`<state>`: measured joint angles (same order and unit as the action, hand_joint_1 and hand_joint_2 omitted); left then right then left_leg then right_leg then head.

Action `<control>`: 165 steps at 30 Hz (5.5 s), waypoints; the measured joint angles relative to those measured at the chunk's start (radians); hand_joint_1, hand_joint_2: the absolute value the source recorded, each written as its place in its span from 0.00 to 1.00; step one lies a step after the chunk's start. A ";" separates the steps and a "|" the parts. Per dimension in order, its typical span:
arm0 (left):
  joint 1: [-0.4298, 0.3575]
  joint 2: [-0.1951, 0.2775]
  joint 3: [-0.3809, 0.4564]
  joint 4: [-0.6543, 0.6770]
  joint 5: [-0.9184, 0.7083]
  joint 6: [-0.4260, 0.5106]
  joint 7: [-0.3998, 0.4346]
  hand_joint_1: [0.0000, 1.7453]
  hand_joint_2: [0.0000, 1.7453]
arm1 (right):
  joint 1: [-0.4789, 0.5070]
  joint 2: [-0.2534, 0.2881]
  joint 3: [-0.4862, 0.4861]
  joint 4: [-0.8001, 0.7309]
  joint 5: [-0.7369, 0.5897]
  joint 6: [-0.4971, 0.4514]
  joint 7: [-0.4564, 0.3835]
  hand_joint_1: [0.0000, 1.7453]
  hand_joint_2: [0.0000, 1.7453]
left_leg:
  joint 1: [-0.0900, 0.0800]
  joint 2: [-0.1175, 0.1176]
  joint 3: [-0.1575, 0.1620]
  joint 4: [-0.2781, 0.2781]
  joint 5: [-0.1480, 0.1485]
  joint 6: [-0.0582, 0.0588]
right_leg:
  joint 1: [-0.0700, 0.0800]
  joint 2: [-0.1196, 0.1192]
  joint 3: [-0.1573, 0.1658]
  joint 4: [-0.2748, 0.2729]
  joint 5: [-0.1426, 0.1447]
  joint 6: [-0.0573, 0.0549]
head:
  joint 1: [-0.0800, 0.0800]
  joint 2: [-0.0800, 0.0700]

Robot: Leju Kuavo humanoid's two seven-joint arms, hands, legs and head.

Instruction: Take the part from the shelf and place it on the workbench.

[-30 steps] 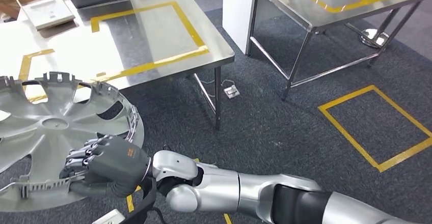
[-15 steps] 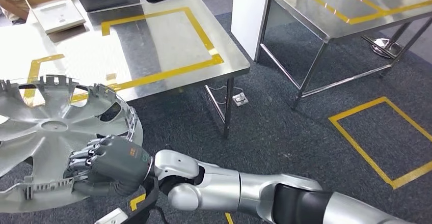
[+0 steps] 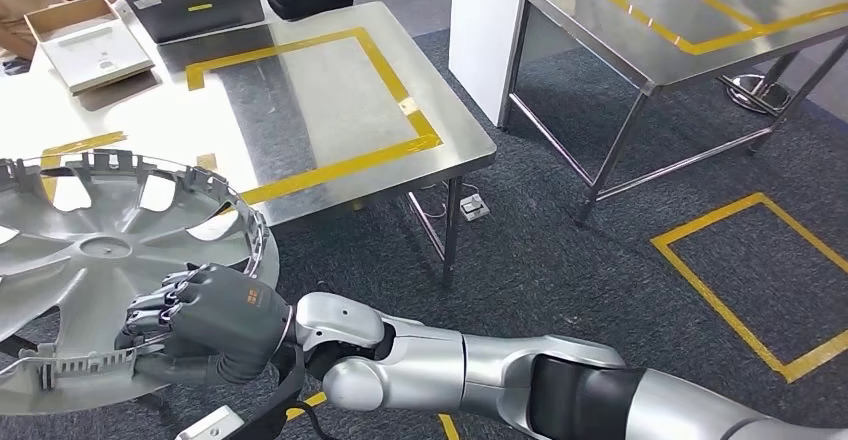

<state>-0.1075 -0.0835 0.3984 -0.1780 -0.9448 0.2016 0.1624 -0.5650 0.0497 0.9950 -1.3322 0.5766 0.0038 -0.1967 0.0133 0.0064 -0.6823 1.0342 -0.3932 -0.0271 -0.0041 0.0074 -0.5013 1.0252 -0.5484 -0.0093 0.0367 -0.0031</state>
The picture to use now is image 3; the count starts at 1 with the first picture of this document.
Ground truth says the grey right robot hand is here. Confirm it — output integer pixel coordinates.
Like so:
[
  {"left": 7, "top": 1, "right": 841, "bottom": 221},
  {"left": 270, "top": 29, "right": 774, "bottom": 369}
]
[{"left": 115, "top": 264, "right": 293, "bottom": 385}]

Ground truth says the grey plastic wheel hubcap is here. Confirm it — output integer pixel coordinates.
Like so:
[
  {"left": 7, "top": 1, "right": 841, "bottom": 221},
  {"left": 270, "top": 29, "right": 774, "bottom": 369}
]
[{"left": 0, "top": 148, "right": 281, "bottom": 417}]

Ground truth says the stainless steel workbench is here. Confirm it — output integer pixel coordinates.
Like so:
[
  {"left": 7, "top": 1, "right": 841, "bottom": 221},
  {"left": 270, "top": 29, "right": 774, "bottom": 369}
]
[
  {"left": 0, "top": 0, "right": 498, "bottom": 289},
  {"left": 498, "top": 0, "right": 848, "bottom": 226}
]

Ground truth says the yellow floor tape square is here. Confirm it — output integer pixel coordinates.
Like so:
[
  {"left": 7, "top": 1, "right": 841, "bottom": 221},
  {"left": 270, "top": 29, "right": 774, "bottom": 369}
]
[
  {"left": 650, "top": 191, "right": 848, "bottom": 384},
  {"left": 284, "top": 390, "right": 462, "bottom": 440}
]

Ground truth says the grey floor power socket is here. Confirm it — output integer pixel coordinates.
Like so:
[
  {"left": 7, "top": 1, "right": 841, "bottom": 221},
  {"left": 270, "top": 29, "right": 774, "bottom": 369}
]
[{"left": 460, "top": 193, "right": 492, "bottom": 222}]

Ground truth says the open cardboard box white insert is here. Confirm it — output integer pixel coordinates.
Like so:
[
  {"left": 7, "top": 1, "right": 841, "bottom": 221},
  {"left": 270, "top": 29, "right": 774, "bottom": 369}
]
[{"left": 25, "top": 0, "right": 155, "bottom": 96}]

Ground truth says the white cabinet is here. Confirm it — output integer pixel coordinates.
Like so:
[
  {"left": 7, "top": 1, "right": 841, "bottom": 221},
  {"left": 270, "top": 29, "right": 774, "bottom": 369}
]
[{"left": 448, "top": 0, "right": 578, "bottom": 127}]

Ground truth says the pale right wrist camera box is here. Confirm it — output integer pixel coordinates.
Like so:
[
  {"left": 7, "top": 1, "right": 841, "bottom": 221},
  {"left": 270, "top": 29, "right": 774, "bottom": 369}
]
[{"left": 175, "top": 344, "right": 307, "bottom": 440}]

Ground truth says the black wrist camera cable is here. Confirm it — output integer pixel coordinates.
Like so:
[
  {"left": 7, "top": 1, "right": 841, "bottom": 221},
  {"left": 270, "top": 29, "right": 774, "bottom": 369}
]
[{"left": 301, "top": 400, "right": 340, "bottom": 440}]

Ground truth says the chrome stanchion post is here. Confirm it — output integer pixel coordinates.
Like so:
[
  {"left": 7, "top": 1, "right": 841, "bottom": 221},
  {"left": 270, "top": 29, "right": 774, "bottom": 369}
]
[{"left": 718, "top": 49, "right": 800, "bottom": 117}]

